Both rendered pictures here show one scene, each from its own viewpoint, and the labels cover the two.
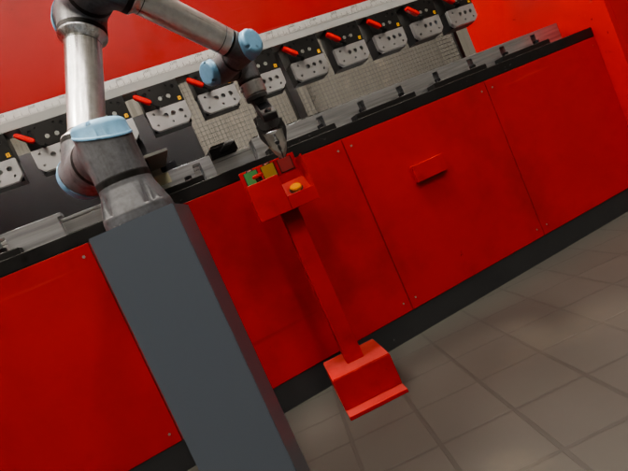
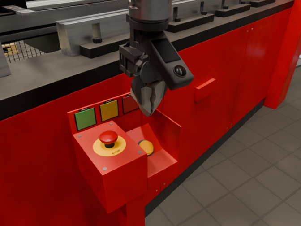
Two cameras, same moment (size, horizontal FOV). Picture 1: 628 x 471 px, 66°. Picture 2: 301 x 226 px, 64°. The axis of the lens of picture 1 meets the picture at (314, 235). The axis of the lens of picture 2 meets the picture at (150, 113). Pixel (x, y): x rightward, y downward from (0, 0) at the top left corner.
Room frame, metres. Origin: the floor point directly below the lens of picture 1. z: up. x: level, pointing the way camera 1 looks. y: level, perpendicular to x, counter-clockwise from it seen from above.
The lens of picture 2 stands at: (1.17, 0.21, 1.13)
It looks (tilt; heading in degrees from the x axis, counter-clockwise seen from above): 33 degrees down; 331
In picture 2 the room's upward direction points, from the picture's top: straight up
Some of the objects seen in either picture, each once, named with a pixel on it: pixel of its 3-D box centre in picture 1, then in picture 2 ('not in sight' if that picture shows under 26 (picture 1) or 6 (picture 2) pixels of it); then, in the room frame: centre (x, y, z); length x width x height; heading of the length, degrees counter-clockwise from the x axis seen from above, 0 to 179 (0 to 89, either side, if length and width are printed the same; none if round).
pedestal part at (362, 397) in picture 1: (363, 376); not in sight; (1.56, 0.04, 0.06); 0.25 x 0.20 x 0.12; 7
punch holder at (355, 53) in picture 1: (345, 47); not in sight; (2.09, -0.44, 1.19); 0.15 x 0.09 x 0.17; 108
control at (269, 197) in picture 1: (278, 185); (126, 145); (1.59, 0.04, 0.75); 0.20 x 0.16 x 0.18; 97
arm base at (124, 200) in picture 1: (132, 198); not in sight; (1.05, 0.33, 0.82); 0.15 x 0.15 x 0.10
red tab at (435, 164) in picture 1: (428, 168); (205, 89); (1.96, -0.54, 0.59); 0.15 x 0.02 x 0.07; 108
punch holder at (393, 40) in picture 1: (383, 34); not in sight; (2.16, -0.63, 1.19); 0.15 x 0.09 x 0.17; 108
